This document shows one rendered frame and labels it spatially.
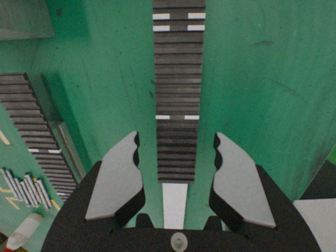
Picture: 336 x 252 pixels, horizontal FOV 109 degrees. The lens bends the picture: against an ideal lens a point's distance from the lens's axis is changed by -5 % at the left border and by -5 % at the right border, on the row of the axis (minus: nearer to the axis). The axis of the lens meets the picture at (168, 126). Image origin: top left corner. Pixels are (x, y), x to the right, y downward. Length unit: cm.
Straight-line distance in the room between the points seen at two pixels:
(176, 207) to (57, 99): 26
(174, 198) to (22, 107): 25
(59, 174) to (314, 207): 48
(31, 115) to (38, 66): 6
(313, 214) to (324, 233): 3
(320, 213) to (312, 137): 17
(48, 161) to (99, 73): 15
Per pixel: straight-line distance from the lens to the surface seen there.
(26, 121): 24
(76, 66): 21
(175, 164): 18
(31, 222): 54
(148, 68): 17
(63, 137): 26
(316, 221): 39
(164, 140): 16
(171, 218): 31
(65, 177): 28
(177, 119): 15
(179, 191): 24
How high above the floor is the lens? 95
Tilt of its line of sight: 62 degrees down
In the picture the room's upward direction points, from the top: 174 degrees counter-clockwise
